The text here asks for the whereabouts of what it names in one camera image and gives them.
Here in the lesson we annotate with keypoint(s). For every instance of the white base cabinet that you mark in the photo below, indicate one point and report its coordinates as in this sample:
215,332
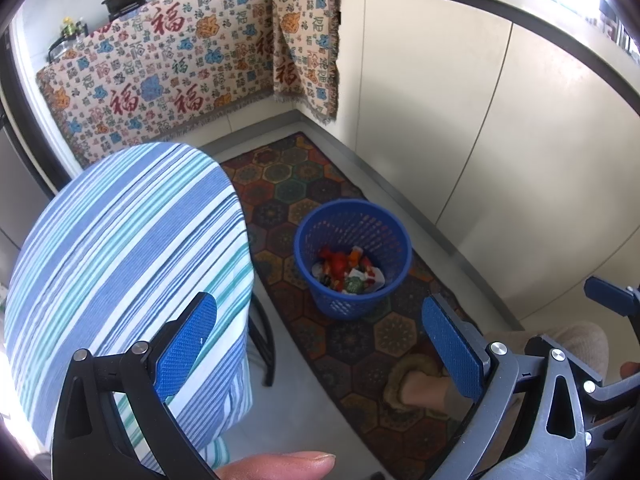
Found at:
500,135

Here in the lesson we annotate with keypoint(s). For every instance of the red plastic bag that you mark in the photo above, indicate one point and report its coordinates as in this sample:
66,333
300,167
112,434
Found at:
334,261

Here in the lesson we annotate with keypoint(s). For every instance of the person's leg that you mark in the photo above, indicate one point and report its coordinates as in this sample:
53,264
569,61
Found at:
575,340

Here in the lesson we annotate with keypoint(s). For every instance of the white wrapper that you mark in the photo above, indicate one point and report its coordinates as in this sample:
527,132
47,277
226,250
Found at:
320,271

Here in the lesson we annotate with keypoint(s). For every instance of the orange bun bag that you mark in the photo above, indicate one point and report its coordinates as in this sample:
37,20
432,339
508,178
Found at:
357,256

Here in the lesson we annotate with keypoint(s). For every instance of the large printed blanket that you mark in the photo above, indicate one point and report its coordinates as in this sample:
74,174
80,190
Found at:
150,75

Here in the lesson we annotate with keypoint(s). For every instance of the green white milk carton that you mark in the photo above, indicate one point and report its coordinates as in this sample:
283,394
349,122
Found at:
356,284

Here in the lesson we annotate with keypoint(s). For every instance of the person's left hand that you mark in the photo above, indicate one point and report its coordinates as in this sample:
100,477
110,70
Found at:
280,467

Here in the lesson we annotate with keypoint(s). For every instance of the round striped table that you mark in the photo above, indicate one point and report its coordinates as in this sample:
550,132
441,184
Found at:
125,240

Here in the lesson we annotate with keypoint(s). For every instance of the black seasoning rack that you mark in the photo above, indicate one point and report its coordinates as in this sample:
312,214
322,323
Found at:
62,47

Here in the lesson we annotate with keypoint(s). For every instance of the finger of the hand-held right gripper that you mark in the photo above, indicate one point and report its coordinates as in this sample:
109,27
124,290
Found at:
605,294
590,395

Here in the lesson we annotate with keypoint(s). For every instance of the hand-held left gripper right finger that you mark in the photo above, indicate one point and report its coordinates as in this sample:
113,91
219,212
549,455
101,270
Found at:
452,350

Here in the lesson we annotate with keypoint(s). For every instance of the fuzzy slipper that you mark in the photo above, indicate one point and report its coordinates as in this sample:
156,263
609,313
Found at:
395,380

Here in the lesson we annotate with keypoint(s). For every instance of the yellow cap seasoning bottle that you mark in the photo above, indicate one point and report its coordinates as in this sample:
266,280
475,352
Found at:
67,25

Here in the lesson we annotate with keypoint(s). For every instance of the hexagon patterned rug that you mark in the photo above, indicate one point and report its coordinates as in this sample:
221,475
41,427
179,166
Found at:
350,350

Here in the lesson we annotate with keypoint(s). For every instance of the blue plastic waste basket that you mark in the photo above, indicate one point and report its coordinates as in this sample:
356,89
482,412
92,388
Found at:
350,306

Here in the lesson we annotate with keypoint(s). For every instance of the small printed blanket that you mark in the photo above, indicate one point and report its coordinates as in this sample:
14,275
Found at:
305,50

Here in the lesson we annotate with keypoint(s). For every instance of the black metal table leg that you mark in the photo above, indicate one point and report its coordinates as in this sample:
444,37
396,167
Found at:
262,330

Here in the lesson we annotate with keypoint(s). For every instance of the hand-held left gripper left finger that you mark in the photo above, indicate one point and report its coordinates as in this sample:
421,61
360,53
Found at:
185,345

